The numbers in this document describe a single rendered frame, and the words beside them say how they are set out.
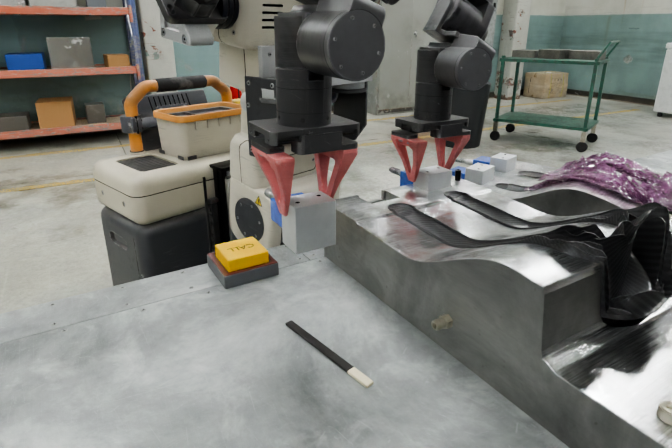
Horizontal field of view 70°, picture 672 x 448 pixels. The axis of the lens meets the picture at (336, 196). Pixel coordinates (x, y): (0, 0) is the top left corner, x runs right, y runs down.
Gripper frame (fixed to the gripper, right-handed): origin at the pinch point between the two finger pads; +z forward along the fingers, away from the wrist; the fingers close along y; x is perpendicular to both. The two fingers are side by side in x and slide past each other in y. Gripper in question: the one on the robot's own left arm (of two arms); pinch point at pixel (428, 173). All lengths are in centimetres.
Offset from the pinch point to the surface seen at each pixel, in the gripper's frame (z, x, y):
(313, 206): -4.4, -15.1, -29.5
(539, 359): 4.9, -36.5, -18.8
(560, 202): 3.8, -13.8, 15.9
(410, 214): 2.7, -7.9, -10.0
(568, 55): -1, 243, 390
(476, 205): 2.7, -10.0, 1.0
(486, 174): 3.4, 2.7, 17.0
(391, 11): -47, 465, 340
